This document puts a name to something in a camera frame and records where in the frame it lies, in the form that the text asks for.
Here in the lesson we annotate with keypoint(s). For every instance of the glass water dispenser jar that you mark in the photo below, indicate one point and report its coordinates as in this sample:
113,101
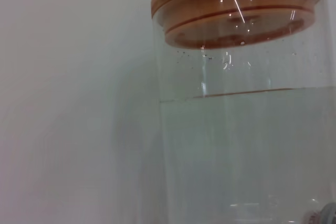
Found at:
241,134

